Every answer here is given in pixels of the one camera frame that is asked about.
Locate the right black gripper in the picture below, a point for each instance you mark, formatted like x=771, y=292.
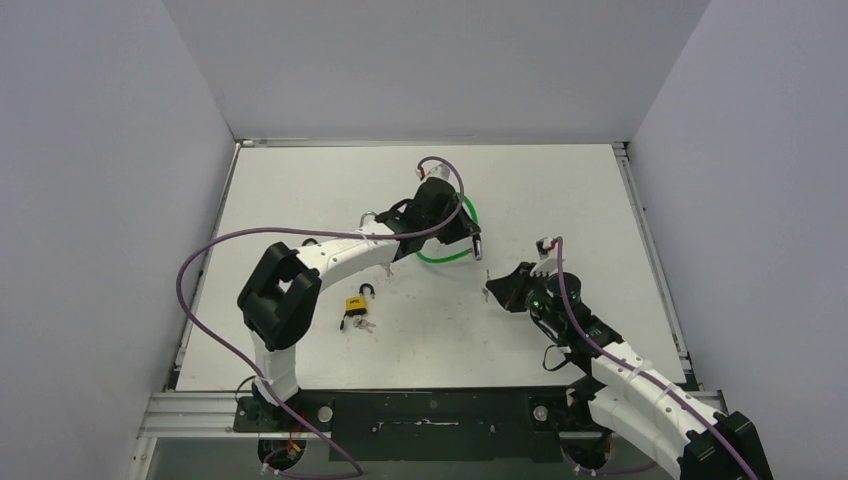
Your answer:
x=523, y=291

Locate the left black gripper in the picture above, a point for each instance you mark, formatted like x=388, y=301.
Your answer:
x=465, y=227

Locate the silver key bunch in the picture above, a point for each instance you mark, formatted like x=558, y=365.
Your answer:
x=485, y=291
x=363, y=324

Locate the silver cable lock barrel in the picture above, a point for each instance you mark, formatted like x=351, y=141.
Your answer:
x=477, y=248

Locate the green cable lock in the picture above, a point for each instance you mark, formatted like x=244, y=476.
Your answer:
x=471, y=210

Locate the brass padlock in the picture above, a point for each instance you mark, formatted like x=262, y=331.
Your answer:
x=366, y=217

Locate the yellow black padlock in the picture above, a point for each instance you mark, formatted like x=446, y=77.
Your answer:
x=357, y=306

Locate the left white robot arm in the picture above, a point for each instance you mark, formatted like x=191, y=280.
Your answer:
x=279, y=299

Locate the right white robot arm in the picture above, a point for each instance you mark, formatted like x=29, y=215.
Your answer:
x=622, y=392

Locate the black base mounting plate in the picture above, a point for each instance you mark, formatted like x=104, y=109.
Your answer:
x=482, y=424

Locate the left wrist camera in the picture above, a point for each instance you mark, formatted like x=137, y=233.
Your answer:
x=440, y=171

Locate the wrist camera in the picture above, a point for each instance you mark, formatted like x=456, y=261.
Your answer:
x=548, y=263
x=440, y=171

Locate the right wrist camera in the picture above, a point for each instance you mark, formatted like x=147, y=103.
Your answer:
x=548, y=263

